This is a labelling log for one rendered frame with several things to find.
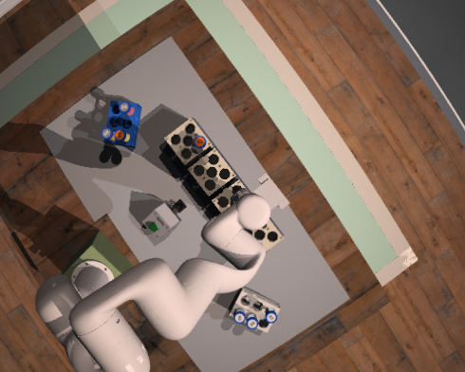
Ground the beige tube rack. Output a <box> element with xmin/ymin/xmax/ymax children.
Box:
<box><xmin>229</xmin><ymin>288</ymin><xmax>281</xmax><ymax>332</ymax></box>

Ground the blue tube rack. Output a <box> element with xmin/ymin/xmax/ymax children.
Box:
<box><xmin>104</xmin><ymin>101</ymin><xmax>141</xmax><ymax>148</ymax></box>

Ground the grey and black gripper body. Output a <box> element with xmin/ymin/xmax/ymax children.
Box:
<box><xmin>231</xmin><ymin>188</ymin><xmax>250</xmax><ymax>204</ymax></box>

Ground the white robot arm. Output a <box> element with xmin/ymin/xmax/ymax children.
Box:
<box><xmin>35</xmin><ymin>173</ymin><xmax>289</xmax><ymax>372</ymax></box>

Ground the beige bucket adapter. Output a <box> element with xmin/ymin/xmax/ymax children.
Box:
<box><xmin>165</xmin><ymin>119</ymin><xmax>213</xmax><ymax>166</ymax></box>
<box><xmin>212</xmin><ymin>179</ymin><xmax>245</xmax><ymax>213</ymax></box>
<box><xmin>188</xmin><ymin>148</ymin><xmax>236</xmax><ymax>196</ymax></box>
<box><xmin>245</xmin><ymin>220</ymin><xmax>284</xmax><ymax>251</ymax></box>

